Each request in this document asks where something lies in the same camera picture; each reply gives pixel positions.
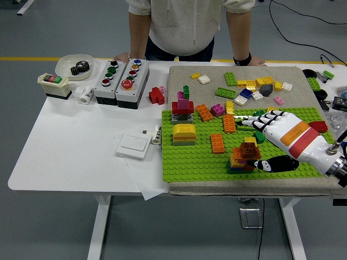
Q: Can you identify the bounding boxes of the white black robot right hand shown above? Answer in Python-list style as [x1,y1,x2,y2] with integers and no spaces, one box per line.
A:
[235,109,344,177]

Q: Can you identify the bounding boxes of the person's left hand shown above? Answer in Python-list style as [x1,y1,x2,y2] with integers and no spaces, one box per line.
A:
[249,56,268,67]

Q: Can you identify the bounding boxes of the person's right hand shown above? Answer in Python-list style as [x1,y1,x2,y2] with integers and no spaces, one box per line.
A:
[113,52,132,62]

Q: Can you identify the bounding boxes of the orange long brick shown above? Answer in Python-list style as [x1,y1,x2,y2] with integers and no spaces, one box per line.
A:
[210,133,226,154]
[232,147,261,164]
[195,104,214,122]
[222,114,236,133]

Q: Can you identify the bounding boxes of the red sloped brick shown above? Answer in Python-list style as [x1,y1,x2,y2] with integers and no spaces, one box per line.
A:
[309,121,328,134]

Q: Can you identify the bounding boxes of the dark grey brick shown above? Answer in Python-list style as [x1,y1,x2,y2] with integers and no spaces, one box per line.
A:
[260,84,274,97]

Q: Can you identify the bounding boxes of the red brick cluster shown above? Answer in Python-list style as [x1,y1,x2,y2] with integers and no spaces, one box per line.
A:
[148,86,166,106]

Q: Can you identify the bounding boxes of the light green long brick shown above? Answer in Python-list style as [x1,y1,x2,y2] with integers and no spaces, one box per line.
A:
[236,118,260,132]

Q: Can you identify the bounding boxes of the red wide brick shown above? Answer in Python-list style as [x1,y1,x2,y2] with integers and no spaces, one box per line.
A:
[171,101,195,115]

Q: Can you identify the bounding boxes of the grey base brick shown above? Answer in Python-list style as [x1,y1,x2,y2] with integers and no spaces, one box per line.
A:
[171,113,194,125]

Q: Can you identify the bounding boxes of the yellow rounded brick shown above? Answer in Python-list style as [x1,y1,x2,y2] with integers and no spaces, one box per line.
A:
[172,123,196,138]

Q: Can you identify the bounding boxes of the black wristwatch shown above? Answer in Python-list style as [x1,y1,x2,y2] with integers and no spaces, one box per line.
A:
[233,52,252,67]

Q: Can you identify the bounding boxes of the grey emergency-stop control box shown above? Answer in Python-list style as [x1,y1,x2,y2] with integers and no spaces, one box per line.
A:
[115,58,151,110]

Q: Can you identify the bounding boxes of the grey four-button control box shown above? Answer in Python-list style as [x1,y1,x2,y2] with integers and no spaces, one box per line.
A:
[94,60,127,106]

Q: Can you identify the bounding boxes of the light green long plate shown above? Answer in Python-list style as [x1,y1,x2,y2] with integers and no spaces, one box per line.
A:
[216,87,236,99]

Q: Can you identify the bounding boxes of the clear bag of screws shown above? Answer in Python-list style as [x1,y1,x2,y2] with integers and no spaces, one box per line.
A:
[325,110,347,136]

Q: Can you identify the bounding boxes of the white pipe fitting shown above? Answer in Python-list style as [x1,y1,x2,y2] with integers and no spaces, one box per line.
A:
[75,86,95,105]

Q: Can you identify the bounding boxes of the black electronic module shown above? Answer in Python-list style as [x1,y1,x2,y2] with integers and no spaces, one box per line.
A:
[332,96,347,112]

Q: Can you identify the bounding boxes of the white bowl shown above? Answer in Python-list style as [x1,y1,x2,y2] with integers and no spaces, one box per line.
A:
[55,54,95,81]

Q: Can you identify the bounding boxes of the grey-brown mat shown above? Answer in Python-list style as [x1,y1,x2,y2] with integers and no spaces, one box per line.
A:
[165,66,347,198]

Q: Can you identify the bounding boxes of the person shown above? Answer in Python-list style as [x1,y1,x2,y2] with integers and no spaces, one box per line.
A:
[126,0,257,62]

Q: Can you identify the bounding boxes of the white labelled tube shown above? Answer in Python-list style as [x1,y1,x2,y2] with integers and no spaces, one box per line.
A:
[151,125,163,146]

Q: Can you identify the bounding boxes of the metal floor socket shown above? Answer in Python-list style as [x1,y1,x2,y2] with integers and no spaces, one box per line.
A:
[239,207,264,230]

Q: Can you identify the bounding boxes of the white table leg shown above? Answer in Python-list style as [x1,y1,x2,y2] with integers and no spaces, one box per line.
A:
[87,195,112,260]
[279,199,309,260]

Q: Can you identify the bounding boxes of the green studded baseplate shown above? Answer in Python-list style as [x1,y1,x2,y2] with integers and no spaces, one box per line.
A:
[161,107,343,184]

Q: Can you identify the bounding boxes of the orange grey layered bricks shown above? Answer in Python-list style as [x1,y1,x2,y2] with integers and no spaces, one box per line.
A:
[172,136,196,147]

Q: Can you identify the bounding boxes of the white table foot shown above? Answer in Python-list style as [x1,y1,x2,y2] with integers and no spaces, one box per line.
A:
[16,0,36,16]

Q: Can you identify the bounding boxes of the white paper sheet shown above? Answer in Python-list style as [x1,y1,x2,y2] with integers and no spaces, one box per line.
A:
[113,135,170,202]

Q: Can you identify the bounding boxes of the black floor cable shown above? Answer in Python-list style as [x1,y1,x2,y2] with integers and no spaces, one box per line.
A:
[269,0,347,67]

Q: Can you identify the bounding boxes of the beige red-green switch box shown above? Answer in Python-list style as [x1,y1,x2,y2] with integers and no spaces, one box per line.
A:
[37,73,73,100]

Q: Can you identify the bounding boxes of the black hanging cable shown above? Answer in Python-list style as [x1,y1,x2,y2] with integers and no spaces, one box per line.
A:
[256,199,266,260]

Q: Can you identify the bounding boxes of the white wall switch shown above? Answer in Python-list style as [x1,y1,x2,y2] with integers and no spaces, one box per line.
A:
[116,134,153,160]

